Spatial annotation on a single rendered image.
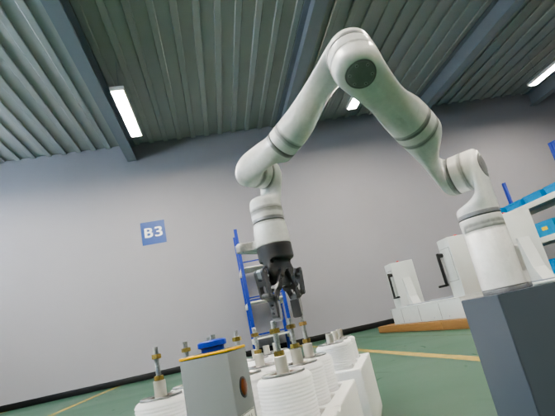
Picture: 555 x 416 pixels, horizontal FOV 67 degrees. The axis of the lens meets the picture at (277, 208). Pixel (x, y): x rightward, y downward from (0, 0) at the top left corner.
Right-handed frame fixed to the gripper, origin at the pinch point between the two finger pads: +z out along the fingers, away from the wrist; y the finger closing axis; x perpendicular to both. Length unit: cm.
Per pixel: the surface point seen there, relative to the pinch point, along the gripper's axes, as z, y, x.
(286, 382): 11.1, -14.5, -7.6
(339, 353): 12.9, 37.6, 12.9
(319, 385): 14.3, -1.0, -4.4
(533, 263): -4, 283, -15
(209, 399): 9.4, -31.6, -8.5
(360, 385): 21.4, 35.8, 7.8
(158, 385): 8.0, -20.7, 16.5
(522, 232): -28, 291, -14
